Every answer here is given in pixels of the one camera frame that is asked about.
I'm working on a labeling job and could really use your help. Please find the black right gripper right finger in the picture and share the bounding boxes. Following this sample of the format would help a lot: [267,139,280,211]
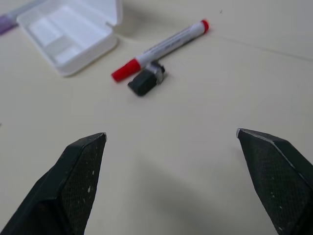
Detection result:
[236,128,313,235]

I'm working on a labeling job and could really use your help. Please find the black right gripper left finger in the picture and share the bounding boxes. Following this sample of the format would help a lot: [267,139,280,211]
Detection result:
[0,132,108,235]

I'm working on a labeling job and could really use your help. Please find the white plastic case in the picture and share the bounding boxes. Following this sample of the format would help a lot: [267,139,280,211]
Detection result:
[16,0,123,77]

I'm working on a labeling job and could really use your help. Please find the red and white marker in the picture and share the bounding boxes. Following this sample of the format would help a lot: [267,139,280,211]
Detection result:
[111,19,211,83]

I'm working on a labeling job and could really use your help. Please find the purple pen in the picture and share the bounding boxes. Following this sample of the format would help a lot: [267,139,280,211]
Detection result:
[0,0,41,36]

